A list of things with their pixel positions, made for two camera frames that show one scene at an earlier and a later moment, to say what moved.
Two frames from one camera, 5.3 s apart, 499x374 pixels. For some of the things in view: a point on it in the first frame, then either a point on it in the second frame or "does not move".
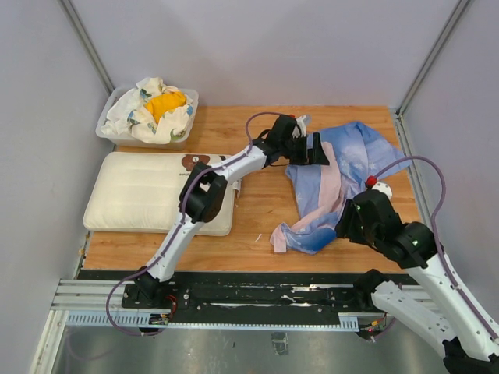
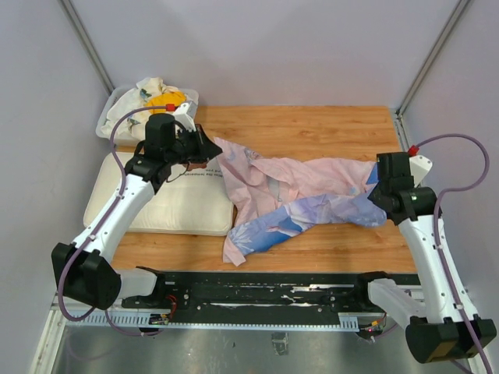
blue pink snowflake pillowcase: (320, 192) -> (274, 196)
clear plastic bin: (122, 139) does not move
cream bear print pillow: (139, 192) does not move
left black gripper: (316, 156) -> (206, 149)
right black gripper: (345, 227) -> (373, 195)
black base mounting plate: (254, 298) does not move
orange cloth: (160, 104) does not move
